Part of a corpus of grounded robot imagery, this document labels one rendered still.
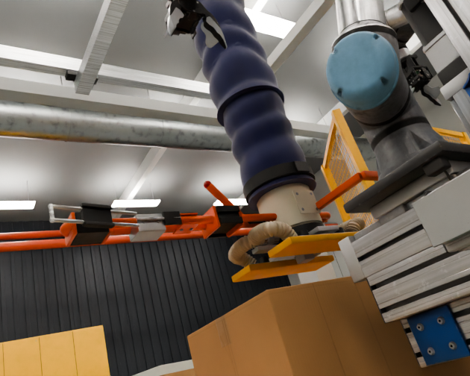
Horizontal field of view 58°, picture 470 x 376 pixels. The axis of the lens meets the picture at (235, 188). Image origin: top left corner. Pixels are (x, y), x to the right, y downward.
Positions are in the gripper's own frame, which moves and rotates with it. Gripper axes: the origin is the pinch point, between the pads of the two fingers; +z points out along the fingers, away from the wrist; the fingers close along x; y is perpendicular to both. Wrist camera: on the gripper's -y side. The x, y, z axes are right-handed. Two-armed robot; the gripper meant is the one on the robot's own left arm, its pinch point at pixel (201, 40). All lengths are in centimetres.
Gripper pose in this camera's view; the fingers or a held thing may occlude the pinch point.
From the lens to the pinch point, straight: 106.5
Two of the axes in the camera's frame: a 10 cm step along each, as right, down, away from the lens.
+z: 2.7, 8.7, -4.1
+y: -4.9, 4.9, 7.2
